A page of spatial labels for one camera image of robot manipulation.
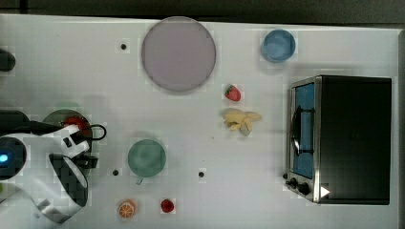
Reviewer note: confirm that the small red fruit toy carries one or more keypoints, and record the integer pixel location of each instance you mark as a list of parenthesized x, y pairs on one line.
[(167, 206)]

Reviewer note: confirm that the green mug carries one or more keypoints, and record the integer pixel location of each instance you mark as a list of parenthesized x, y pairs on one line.
[(146, 158)]

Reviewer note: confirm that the blue cup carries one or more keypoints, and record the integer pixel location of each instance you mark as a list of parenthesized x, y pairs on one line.
[(278, 46)]

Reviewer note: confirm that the red plush strawberry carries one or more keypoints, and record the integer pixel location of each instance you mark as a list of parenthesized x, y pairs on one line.
[(232, 93)]

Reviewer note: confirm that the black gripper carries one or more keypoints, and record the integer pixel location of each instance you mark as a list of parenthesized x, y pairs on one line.
[(86, 162)]

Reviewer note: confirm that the silver toaster oven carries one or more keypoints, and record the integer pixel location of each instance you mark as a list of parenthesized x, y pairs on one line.
[(340, 139)]

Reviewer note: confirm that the grey round plate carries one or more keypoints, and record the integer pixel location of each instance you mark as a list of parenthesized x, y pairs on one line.
[(178, 54)]

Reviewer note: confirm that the black round bowl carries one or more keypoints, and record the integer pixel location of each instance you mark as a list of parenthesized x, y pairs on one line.
[(12, 122)]

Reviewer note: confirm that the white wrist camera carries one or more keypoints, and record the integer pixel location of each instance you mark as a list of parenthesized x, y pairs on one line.
[(76, 140)]

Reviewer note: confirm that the orange slice toy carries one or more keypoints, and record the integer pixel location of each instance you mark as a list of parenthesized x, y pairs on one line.
[(127, 209)]

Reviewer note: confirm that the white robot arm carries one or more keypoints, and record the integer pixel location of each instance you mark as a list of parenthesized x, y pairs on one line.
[(51, 188)]

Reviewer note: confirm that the yellow plush banana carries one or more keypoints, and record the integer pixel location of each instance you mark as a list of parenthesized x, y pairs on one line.
[(237, 120)]

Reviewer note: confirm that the dark grey cup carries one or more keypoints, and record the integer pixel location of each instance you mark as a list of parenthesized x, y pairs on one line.
[(7, 61)]

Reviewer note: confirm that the green oval strainer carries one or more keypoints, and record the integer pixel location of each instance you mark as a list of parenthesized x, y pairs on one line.
[(63, 110)]

